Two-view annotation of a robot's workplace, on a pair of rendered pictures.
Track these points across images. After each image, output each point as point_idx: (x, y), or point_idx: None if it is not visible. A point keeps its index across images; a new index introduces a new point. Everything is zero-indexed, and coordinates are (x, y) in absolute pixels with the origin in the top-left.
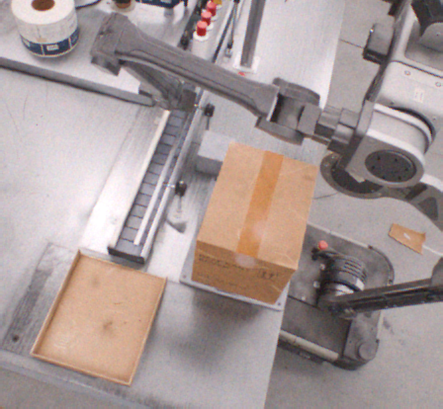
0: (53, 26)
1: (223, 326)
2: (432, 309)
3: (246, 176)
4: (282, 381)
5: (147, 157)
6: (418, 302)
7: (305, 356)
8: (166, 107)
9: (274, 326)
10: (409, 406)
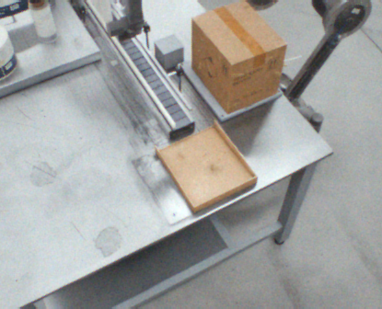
0: (5, 46)
1: (265, 121)
2: (318, 87)
3: (218, 25)
4: (285, 183)
5: (139, 74)
6: (328, 54)
7: None
8: (141, 25)
9: (286, 103)
10: (354, 140)
